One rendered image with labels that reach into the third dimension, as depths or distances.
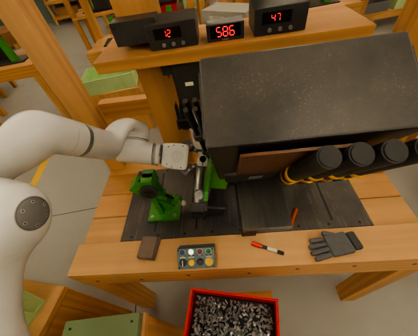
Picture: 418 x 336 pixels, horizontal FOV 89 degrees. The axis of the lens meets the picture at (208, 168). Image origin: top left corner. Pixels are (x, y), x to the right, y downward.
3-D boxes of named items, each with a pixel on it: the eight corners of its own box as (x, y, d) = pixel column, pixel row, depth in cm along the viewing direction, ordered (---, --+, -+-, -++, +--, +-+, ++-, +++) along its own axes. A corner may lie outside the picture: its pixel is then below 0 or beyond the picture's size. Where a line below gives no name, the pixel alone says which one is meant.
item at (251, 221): (291, 230, 71) (293, 226, 69) (243, 233, 72) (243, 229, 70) (268, 148, 96) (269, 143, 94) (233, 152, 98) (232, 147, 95)
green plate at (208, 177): (223, 198, 88) (235, 165, 72) (203, 197, 87) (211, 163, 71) (222, 176, 96) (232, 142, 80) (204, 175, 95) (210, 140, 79)
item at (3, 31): (19, 49, 648) (7, 32, 614) (-7, 54, 645) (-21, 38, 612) (33, 36, 727) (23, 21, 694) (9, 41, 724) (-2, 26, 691)
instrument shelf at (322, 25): (371, 38, 66) (377, 23, 63) (98, 75, 74) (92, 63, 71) (338, 15, 83) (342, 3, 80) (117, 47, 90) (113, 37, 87)
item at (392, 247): (426, 269, 88) (453, 257, 77) (85, 285, 101) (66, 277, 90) (405, 237, 98) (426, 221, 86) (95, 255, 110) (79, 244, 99)
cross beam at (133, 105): (363, 89, 102) (372, 71, 95) (105, 119, 113) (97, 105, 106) (358, 84, 105) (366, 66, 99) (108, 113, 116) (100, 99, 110)
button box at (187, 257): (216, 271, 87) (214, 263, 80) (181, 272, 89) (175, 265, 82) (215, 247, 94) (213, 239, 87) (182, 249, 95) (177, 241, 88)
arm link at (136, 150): (155, 142, 86) (153, 165, 86) (120, 138, 84) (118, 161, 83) (153, 139, 78) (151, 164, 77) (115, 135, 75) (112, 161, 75)
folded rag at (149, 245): (145, 237, 97) (143, 234, 95) (161, 238, 96) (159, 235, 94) (137, 259, 91) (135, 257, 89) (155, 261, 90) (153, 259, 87)
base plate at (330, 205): (372, 227, 90) (374, 225, 88) (121, 243, 99) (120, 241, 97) (333, 155, 117) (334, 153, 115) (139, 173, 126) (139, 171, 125)
